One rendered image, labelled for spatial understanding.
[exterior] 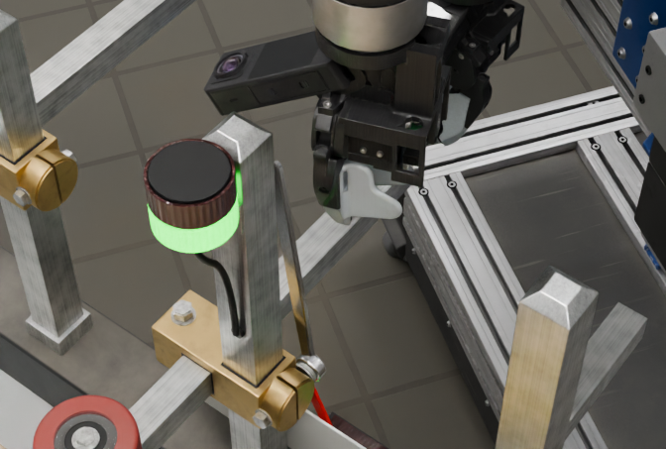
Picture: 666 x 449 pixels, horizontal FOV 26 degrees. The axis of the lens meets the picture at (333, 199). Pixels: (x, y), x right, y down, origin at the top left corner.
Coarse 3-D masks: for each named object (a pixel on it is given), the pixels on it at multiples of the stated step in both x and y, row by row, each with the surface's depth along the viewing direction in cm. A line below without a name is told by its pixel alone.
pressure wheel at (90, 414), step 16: (64, 400) 111; (80, 400) 111; (96, 400) 111; (112, 400) 111; (48, 416) 110; (64, 416) 110; (80, 416) 110; (96, 416) 110; (112, 416) 110; (128, 416) 110; (48, 432) 109; (64, 432) 109; (80, 432) 108; (96, 432) 109; (112, 432) 109; (128, 432) 109; (48, 448) 108; (64, 448) 108; (80, 448) 108; (96, 448) 108; (112, 448) 108; (128, 448) 108
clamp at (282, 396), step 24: (168, 312) 121; (216, 312) 121; (168, 336) 119; (192, 336) 119; (216, 336) 119; (168, 360) 122; (192, 360) 119; (216, 360) 118; (288, 360) 118; (216, 384) 119; (240, 384) 116; (264, 384) 116; (288, 384) 116; (312, 384) 118; (240, 408) 119; (264, 408) 116; (288, 408) 116
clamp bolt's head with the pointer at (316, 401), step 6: (300, 366) 119; (306, 366) 119; (306, 372) 118; (312, 372) 119; (312, 378) 119; (312, 396) 121; (318, 396) 121; (312, 402) 122; (318, 402) 121; (318, 408) 122; (324, 408) 122; (318, 414) 122; (324, 414) 122; (324, 420) 122
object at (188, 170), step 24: (192, 144) 95; (168, 168) 94; (192, 168) 94; (216, 168) 94; (168, 192) 93; (192, 192) 93; (216, 192) 93; (240, 216) 99; (216, 264) 103; (240, 336) 111
